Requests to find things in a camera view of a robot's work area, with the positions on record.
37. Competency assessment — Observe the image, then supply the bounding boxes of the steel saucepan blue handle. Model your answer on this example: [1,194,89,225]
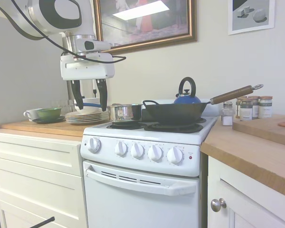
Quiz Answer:
[72,102,143,123]

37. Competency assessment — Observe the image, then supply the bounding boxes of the black rod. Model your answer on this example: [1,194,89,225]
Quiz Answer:
[26,216,56,228]

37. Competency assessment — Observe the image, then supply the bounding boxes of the grey partition panel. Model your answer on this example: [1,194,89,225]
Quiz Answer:
[0,13,69,131]

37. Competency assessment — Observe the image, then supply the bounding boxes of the gold framed painting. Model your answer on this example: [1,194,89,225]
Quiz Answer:
[93,0,198,53]

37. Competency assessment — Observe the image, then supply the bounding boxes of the spice jar white label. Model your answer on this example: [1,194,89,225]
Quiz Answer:
[258,95,274,119]

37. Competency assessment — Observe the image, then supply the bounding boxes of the white burner knob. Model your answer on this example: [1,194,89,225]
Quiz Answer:
[148,144,163,163]
[114,141,128,157]
[130,142,145,159]
[166,146,183,164]

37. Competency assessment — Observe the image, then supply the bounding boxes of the glass salt shaker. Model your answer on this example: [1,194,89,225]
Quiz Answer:
[221,101,234,126]

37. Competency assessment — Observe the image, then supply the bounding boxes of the wooden board under dishes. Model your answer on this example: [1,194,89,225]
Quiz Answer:
[0,118,111,138]

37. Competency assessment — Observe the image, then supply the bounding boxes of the white electric stove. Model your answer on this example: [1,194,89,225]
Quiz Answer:
[80,98,220,228]

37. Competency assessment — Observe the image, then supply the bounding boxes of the grey still life poster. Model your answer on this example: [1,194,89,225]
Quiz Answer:
[228,0,276,36]

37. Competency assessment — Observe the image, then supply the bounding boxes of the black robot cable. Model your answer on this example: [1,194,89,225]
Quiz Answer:
[10,0,127,64]

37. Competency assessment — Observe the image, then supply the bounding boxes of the white ceramic bowl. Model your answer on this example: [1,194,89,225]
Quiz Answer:
[75,105,103,114]
[82,97,101,105]

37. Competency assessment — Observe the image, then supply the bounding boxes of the white oven temperature knob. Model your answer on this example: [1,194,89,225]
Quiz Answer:
[87,137,102,153]

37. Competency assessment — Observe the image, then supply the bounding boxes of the silver round cabinet knob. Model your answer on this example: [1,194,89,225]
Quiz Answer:
[210,198,228,213]

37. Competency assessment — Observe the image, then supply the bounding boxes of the dark saucer plate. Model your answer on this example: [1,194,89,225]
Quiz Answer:
[32,115,66,124]

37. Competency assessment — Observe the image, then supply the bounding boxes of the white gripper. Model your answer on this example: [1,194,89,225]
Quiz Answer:
[60,51,115,112]

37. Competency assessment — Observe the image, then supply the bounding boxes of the white cabinet with door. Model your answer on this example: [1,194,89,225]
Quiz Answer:
[205,155,285,228]

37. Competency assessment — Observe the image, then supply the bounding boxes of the spice jar orange lid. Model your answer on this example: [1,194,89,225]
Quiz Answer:
[248,95,260,119]
[235,96,247,119]

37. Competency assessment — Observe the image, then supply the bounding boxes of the white oven door handle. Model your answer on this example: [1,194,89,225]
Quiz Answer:
[85,165,197,197]

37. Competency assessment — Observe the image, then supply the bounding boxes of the white dinner plate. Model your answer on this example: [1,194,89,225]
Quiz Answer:
[65,114,110,120]
[65,111,109,117]
[65,117,110,122]

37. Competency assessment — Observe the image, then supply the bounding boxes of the blue kettle black handle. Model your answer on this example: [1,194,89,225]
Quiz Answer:
[173,76,202,105]

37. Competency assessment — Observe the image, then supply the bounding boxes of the white drawer cabinet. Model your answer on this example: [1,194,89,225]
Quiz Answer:
[0,129,88,228]

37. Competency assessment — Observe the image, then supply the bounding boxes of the clear drinking glass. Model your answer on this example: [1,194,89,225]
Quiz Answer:
[60,99,74,114]

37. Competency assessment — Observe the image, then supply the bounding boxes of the black wok wooden handle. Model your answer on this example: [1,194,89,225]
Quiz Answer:
[142,84,264,126]

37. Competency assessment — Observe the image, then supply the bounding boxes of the large black coil burner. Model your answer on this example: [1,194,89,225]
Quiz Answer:
[144,123,204,133]

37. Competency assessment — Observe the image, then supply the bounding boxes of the thick wooden cutting board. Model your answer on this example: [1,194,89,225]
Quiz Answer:
[232,114,285,148]

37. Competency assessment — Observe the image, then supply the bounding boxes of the spice jar dark contents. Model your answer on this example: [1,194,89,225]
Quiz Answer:
[239,97,253,121]

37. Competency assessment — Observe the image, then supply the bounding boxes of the green bowl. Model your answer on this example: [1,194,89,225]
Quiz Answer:
[36,107,62,119]

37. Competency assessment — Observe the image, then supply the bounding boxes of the white cup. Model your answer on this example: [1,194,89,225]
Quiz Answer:
[23,108,42,120]

